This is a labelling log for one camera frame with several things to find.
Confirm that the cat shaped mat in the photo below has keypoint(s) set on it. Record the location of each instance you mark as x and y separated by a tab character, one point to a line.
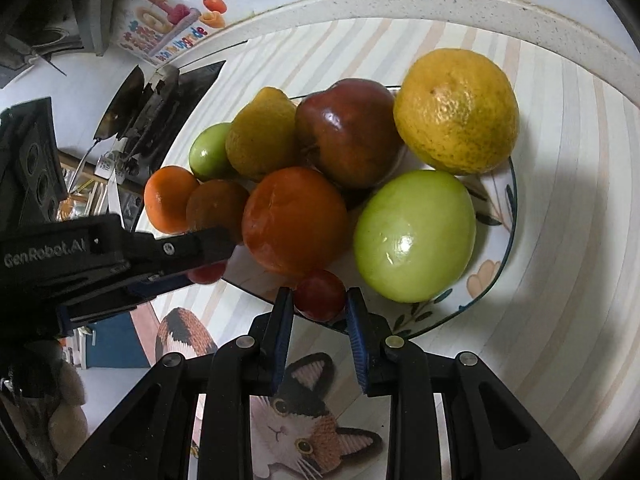
295	429

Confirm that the green apple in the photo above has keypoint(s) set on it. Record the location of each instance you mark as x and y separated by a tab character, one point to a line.
208	158
416	236

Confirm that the black frying pan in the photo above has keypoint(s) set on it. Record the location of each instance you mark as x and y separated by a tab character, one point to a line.
116	117

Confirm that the wire dish rack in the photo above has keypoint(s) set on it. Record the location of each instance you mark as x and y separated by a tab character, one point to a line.
91	189

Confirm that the round yellow citrus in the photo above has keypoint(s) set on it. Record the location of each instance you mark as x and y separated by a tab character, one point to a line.
456	111

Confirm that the pear shaped yellow lemon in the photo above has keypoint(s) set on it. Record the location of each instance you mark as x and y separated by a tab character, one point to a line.
262	137

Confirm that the brownish dark orange fruit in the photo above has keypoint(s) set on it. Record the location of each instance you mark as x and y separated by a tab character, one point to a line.
218	204

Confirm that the colourful wall sticker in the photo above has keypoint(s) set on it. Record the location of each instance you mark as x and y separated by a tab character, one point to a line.
157	31

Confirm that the oval floral ceramic plate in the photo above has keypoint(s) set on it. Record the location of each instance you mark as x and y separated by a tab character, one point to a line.
244	272

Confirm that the red cherry tomato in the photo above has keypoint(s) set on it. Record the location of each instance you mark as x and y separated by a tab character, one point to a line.
320	296
209	274

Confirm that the blue kitchen cabinet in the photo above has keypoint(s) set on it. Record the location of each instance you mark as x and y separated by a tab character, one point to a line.
114	343

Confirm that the black gas stove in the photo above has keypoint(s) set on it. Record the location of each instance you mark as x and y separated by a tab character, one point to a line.
161	113

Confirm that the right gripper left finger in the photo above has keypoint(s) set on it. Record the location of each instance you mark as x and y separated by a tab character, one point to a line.
272	334

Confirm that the dark red apple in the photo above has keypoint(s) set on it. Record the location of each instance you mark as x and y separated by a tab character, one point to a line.
348	132

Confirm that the orange tangerine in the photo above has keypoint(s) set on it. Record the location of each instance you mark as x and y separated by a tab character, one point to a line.
295	221
165	197

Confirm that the black range hood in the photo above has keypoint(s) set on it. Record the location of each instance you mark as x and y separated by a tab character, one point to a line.
33	30

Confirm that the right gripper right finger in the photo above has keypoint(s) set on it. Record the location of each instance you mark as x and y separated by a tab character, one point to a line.
375	361

